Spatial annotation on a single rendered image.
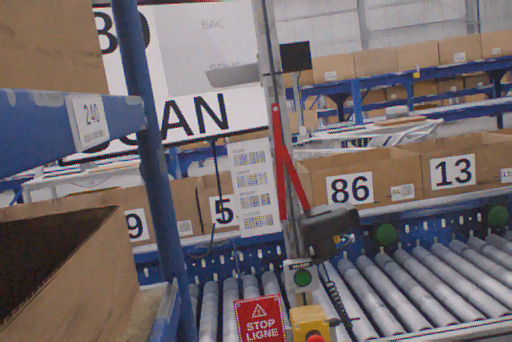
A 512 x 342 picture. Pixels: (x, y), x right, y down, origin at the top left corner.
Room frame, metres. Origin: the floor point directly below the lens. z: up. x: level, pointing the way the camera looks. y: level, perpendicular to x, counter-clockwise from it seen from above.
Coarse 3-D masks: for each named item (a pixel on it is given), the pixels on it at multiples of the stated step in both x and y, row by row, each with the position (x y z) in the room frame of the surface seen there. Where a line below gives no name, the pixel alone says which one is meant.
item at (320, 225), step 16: (320, 208) 0.87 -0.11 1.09; (336, 208) 0.85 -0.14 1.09; (352, 208) 0.85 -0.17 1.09; (304, 224) 0.84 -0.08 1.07; (320, 224) 0.84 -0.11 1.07; (336, 224) 0.84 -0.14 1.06; (352, 224) 0.85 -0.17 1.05; (320, 240) 0.85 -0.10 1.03; (336, 240) 0.87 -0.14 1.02; (320, 256) 0.85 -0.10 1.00
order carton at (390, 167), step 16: (304, 160) 1.79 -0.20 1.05; (320, 160) 1.80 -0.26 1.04; (336, 160) 1.80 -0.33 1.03; (352, 160) 1.80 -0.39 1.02; (368, 160) 1.81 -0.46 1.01; (384, 160) 1.52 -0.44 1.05; (400, 160) 1.52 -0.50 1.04; (416, 160) 1.52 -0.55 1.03; (320, 176) 1.51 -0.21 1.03; (384, 176) 1.52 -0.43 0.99; (400, 176) 1.52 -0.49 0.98; (416, 176) 1.52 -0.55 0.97; (320, 192) 1.51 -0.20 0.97; (384, 192) 1.52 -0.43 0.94; (416, 192) 1.52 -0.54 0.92; (368, 208) 1.51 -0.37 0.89
